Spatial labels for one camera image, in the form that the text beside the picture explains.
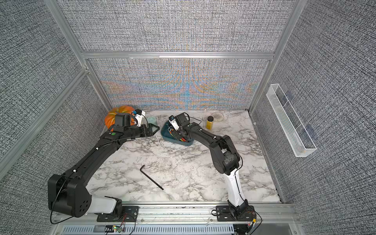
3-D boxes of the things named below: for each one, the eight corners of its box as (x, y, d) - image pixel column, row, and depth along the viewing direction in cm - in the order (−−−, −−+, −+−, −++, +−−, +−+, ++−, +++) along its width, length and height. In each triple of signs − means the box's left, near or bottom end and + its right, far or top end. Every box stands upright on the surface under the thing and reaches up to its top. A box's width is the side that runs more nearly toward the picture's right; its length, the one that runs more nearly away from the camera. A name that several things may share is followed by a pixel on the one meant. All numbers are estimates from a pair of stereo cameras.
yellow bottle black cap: (206, 129, 111) (208, 120, 103) (206, 124, 114) (207, 115, 106) (212, 129, 111) (214, 120, 103) (211, 124, 114) (213, 115, 106)
